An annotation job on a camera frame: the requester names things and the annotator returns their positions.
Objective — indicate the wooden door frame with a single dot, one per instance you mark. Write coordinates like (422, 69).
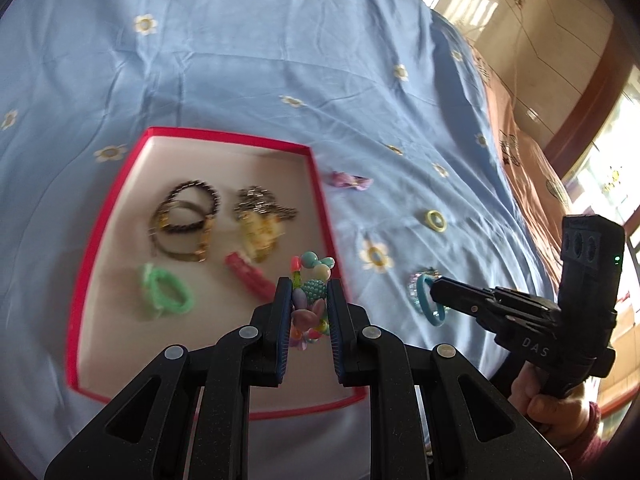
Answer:
(600, 105)

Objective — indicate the silver rhinestone ornament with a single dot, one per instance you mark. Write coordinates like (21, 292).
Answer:
(252, 200)

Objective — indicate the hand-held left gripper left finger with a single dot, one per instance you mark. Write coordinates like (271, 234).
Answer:
(285, 320)

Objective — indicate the red shallow cardboard box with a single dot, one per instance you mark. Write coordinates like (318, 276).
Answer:
(150, 360)

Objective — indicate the person's right forearm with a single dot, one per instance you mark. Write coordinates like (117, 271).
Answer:
(585, 445)

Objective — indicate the orange printed blanket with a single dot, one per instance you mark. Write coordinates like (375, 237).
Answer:
(525, 175)

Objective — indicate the red hair clip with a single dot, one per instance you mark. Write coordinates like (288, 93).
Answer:
(247, 270)

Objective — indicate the purple bow hair clip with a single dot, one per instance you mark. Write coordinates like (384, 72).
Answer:
(350, 180)

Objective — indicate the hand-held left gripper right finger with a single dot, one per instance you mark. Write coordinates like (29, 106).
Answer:
(336, 330)

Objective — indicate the person's right hand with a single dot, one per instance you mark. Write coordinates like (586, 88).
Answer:
(550, 415)

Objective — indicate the yellow hair claw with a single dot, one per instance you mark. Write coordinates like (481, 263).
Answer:
(260, 237)

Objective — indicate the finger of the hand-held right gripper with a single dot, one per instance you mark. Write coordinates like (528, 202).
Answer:
(460, 297)

